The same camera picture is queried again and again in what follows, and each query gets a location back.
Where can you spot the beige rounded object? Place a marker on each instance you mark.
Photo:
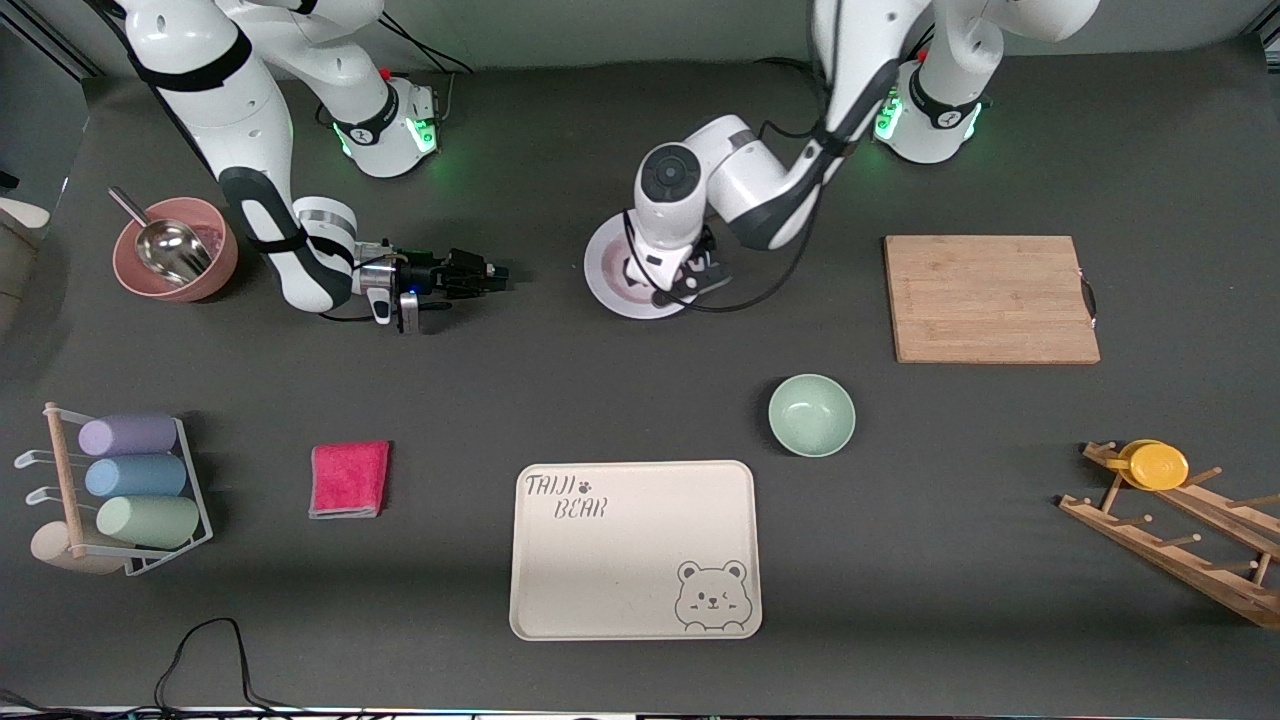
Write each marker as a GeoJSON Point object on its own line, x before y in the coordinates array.
{"type": "Point", "coordinates": [22, 213]}

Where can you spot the purple cup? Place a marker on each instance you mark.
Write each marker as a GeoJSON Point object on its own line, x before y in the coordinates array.
{"type": "Point", "coordinates": [128, 435]}

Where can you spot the metal scoop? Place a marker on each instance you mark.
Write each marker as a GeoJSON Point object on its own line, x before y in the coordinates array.
{"type": "Point", "coordinates": [170, 250]}

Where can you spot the pink bowl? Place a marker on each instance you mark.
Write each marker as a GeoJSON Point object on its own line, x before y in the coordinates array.
{"type": "Point", "coordinates": [215, 265]}

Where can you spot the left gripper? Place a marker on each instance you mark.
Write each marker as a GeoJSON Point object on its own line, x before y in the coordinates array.
{"type": "Point", "coordinates": [707, 238]}

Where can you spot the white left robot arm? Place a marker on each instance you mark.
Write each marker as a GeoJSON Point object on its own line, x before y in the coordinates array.
{"type": "Point", "coordinates": [750, 180]}

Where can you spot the yellow mug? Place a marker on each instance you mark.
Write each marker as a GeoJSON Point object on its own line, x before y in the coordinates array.
{"type": "Point", "coordinates": [1158, 466]}

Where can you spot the green cup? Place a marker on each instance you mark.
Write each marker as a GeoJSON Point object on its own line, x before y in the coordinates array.
{"type": "Point", "coordinates": [148, 521]}

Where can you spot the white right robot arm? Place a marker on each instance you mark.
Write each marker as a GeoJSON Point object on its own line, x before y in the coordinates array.
{"type": "Point", "coordinates": [240, 100]}

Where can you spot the beige cup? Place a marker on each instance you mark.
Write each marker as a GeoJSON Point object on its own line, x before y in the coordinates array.
{"type": "Point", "coordinates": [55, 550]}

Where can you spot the pale green bowl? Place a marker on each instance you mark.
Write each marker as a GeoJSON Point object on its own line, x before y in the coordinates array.
{"type": "Point", "coordinates": [811, 415]}

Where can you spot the white round plate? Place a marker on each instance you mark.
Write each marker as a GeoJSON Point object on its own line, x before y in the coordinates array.
{"type": "Point", "coordinates": [605, 285]}

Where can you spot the wooden peg mug rack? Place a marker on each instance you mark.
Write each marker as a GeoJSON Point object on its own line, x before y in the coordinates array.
{"type": "Point", "coordinates": [1170, 565]}

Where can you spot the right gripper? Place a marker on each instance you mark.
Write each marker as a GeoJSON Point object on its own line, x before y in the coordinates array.
{"type": "Point", "coordinates": [432, 275]}

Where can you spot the pink folded cloth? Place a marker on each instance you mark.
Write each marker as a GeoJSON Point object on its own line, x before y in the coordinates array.
{"type": "Point", "coordinates": [350, 480]}

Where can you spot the bamboo cutting board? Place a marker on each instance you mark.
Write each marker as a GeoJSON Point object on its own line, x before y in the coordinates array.
{"type": "Point", "coordinates": [980, 300]}

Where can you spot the blue cup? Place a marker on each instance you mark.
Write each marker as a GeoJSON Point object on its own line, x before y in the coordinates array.
{"type": "Point", "coordinates": [135, 476]}

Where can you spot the cream bear print tray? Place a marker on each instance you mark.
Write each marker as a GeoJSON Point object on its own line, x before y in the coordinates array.
{"type": "Point", "coordinates": [630, 560]}

